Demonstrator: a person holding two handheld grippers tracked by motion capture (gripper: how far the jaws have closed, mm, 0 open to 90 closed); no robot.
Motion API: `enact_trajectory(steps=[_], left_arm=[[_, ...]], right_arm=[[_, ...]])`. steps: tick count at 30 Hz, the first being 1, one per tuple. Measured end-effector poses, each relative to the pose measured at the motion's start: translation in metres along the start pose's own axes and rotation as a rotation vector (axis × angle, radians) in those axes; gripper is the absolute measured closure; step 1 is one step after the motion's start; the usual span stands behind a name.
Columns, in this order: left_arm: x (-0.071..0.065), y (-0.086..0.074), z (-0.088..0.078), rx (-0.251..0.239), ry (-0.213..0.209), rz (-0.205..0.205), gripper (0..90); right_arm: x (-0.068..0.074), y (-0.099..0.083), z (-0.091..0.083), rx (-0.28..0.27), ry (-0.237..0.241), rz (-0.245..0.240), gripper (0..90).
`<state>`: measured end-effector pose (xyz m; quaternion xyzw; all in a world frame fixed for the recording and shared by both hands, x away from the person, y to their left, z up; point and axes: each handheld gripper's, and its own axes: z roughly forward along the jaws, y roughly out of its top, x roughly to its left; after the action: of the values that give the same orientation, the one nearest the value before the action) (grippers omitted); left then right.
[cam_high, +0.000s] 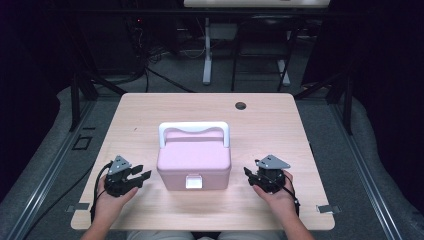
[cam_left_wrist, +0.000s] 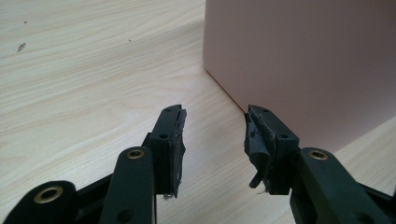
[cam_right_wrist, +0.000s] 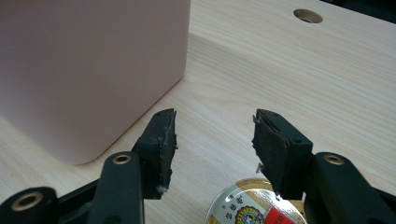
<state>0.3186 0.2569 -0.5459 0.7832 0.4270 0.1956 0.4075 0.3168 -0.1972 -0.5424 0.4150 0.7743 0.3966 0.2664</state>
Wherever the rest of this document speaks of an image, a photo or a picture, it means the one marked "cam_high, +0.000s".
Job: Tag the person's left hand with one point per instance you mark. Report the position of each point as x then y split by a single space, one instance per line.
108 206

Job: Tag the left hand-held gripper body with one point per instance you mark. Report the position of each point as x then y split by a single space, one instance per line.
117 180

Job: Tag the black metal stand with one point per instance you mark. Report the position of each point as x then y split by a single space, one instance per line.
75 100
347 106

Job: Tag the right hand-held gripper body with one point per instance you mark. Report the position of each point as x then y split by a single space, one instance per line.
271 176

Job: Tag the dark cabinet with red light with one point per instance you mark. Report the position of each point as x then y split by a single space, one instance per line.
110 43

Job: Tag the black chair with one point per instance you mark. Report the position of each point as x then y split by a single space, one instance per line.
266 23

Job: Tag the grey metal bracket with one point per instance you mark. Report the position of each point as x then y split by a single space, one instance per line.
78 207
328 209

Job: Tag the white desk top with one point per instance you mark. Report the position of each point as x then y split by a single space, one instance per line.
256 3

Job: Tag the person's right hand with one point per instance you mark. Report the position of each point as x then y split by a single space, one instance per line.
283 200

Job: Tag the metal floor rail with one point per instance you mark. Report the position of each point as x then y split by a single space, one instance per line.
50 170
366 170

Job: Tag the white desk leg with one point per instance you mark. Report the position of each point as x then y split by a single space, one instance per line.
207 53
284 73

